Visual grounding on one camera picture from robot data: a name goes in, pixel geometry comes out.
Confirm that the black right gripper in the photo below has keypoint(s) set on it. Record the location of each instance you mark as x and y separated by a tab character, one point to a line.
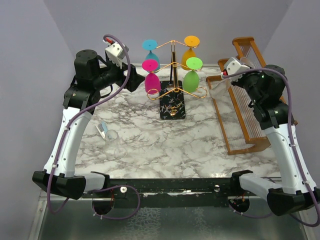
239	82

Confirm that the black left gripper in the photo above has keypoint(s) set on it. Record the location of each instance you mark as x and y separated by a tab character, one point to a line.
134	80

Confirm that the pink wine glass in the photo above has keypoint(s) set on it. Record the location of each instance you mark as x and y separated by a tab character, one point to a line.
151	83

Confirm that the blue wine glass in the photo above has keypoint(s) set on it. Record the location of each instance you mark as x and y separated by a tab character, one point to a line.
150	45

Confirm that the green wine glass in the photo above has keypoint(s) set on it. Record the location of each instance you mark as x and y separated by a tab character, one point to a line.
191	79

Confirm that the clear wine glass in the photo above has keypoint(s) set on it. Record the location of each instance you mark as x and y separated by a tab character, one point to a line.
113	144

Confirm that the orange wine glass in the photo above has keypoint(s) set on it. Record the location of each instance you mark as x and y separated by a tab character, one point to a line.
191	42

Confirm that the clear champagne flute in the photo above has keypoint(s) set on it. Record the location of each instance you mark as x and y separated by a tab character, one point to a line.
222	87

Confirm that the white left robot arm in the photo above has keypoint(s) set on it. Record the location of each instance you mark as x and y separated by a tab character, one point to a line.
58	175

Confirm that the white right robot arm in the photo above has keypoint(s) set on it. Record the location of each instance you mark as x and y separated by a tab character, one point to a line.
297	190

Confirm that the wooden tiered shelf rack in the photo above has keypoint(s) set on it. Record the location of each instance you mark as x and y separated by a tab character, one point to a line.
242	121

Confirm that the gold wine glass rack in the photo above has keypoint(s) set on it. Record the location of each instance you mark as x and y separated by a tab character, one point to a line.
171	76

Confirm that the small blue white card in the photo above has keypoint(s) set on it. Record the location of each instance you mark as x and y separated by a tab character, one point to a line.
102	129

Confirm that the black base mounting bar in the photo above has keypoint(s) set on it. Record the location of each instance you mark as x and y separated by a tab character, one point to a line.
181	192

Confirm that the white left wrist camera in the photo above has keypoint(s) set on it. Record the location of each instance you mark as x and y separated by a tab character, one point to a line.
114	52

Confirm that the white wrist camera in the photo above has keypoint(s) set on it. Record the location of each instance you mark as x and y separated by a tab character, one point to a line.
114	52
233	66

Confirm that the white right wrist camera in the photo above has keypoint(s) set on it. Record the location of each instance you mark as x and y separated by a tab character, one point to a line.
233	66

